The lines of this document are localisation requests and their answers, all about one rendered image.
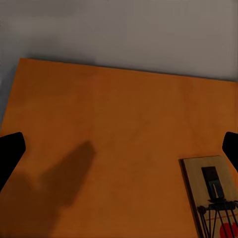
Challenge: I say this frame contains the mousetrap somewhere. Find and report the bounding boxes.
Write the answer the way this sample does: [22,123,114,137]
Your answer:
[181,155,238,238]

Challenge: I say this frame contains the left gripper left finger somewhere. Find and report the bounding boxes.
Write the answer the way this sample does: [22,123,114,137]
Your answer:
[0,132,26,191]

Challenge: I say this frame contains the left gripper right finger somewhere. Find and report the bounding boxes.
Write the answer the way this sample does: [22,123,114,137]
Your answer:
[222,132,238,172]

